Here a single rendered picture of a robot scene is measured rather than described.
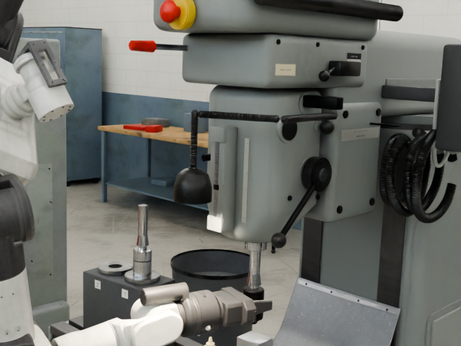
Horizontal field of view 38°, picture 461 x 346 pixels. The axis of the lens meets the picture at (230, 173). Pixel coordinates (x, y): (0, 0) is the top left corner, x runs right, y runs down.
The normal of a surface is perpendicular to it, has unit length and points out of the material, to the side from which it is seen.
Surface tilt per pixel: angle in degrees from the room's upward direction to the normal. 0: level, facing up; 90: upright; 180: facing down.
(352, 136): 90
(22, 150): 58
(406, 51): 90
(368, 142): 90
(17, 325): 98
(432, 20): 90
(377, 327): 63
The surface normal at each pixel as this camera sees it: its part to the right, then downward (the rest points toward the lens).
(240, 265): -0.60, 0.05
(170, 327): 0.52, 0.11
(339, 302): -0.61, -0.36
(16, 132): 0.80, -0.44
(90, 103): 0.72, 0.14
